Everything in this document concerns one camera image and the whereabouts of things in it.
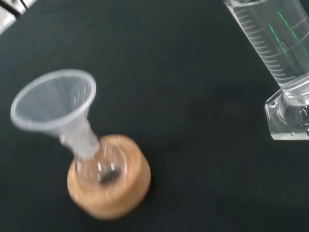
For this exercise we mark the clear glass round-bottom flask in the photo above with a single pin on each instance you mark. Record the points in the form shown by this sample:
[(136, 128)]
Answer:
[(109, 174)]

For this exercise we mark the black bench cloth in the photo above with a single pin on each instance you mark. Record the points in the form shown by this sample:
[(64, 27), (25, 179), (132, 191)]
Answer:
[(173, 120)]

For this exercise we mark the clear plastic funnel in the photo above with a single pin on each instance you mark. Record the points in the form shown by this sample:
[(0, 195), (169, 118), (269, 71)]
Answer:
[(48, 101)]

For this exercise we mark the grey metal frame piece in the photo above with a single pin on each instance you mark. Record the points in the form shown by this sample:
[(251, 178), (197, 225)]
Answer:
[(9, 14)]

